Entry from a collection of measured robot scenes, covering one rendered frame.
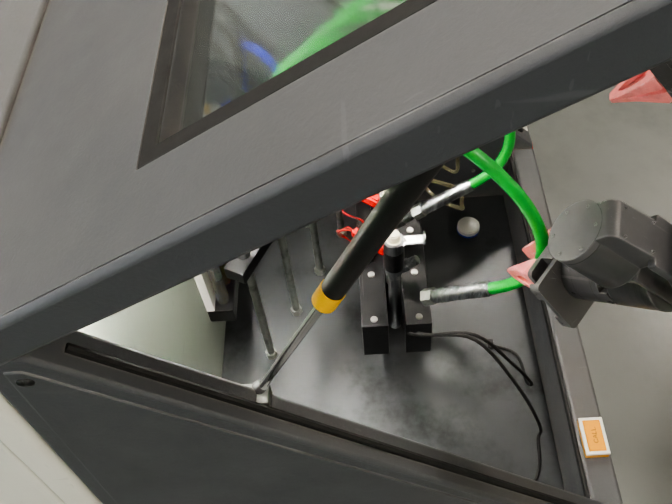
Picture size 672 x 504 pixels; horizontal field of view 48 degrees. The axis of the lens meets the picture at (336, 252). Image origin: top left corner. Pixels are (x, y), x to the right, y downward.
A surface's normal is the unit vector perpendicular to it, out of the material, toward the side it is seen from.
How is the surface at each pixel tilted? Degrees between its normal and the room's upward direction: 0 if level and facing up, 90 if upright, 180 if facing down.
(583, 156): 0
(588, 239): 51
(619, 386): 0
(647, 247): 36
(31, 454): 90
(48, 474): 90
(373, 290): 0
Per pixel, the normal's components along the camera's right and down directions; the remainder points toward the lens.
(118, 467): 0.03, 0.79
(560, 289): 0.43, 0.06
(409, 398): -0.07, -0.60
